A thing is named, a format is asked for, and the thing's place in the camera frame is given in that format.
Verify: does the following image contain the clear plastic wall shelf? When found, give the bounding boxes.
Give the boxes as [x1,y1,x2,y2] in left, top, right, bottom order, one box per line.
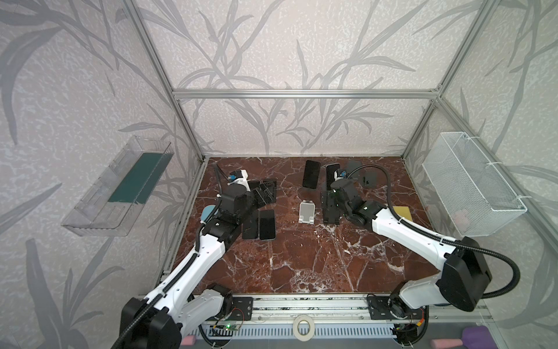
[61,136,174,237]

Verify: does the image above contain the white tape roll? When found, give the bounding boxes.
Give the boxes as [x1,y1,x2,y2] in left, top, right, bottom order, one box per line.
[292,314,316,342]

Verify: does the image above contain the black folding phone stand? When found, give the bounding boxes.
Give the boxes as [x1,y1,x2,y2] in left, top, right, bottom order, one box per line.
[321,190,341,225]

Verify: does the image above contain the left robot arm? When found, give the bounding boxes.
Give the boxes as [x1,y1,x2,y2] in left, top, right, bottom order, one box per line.
[113,178,276,348]

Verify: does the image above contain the black phone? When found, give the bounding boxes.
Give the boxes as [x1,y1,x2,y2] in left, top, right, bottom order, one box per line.
[302,160,321,189]
[260,179,277,204]
[325,163,341,191]

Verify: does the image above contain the purple pink brush left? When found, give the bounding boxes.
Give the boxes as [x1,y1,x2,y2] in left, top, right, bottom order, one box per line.
[180,335,197,347]

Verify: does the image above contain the white phone stand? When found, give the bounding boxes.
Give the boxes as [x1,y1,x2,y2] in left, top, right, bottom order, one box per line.
[299,200,315,225]

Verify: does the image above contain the white wire wall basket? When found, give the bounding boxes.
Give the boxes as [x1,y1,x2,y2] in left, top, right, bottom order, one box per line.
[422,132,527,237]

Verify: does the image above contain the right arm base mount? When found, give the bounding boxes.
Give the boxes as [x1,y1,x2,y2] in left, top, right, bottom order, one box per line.
[366,294,424,322]

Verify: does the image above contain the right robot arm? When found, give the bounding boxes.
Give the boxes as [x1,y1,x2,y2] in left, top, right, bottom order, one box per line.
[331,178,521,312]

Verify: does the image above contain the purple pink scoop right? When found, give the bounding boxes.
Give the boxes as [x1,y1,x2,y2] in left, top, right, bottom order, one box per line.
[430,326,498,349]

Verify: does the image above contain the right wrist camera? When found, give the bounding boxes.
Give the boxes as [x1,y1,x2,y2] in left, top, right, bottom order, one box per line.
[334,169,347,181]

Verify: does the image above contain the light blue spatula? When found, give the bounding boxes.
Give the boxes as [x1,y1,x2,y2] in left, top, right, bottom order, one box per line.
[200,204,219,225]

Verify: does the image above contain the wood ring grey stand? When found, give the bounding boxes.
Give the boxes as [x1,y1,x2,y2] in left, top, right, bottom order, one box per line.
[345,160,363,180]

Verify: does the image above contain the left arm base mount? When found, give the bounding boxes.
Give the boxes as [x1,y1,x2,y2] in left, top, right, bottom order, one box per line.
[214,295,254,321]

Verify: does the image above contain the yellow green sponge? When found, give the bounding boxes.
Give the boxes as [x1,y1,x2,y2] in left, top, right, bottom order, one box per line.
[394,206,413,222]

